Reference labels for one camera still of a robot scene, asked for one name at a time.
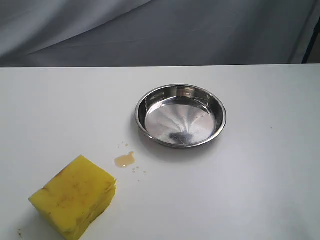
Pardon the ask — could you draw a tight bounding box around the yellow sponge block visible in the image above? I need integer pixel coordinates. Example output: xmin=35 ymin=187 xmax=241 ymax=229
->
xmin=29 ymin=155 xmax=116 ymax=240

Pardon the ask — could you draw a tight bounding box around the small brown liquid spill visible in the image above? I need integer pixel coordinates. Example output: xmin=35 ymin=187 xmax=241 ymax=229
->
xmin=114 ymin=151 xmax=136 ymax=168

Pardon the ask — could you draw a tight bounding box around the round stainless steel dish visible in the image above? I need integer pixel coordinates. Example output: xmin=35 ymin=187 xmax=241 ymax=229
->
xmin=134 ymin=84 xmax=227 ymax=149

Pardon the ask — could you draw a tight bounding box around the grey fabric backdrop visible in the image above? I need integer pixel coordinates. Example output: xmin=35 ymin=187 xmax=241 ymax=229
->
xmin=0 ymin=0 xmax=320 ymax=67

